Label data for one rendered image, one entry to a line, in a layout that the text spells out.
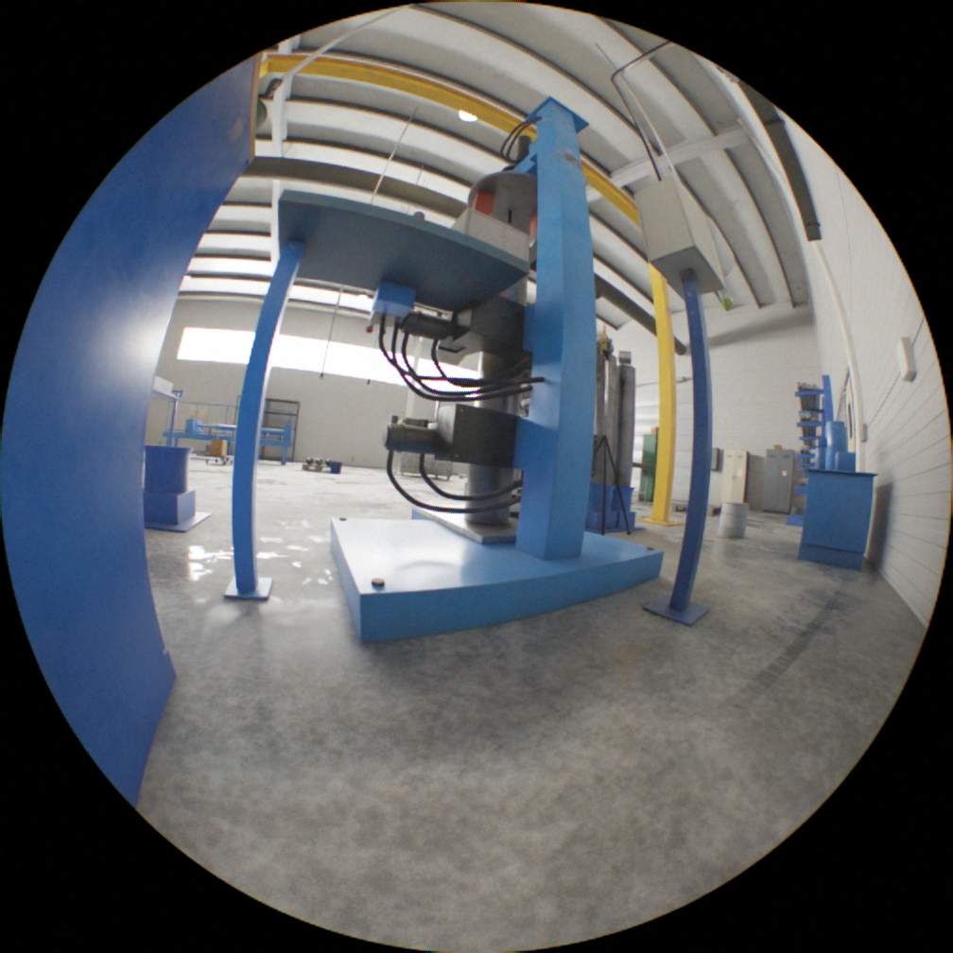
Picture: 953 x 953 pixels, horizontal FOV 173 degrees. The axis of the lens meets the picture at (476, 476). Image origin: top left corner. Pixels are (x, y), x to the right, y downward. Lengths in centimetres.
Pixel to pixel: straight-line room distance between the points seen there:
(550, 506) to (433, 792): 84
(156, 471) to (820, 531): 380
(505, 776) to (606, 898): 22
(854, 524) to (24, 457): 294
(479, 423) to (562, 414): 29
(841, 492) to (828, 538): 32
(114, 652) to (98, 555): 12
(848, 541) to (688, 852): 235
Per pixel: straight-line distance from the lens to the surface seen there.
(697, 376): 111
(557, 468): 101
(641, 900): 44
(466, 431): 108
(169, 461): 173
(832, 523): 261
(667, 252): 124
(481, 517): 140
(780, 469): 1096
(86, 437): 41
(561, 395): 104
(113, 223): 42
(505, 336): 124
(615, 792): 50
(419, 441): 118
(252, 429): 88
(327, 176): 707
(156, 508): 176
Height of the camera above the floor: 39
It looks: 1 degrees down
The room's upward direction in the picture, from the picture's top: 5 degrees clockwise
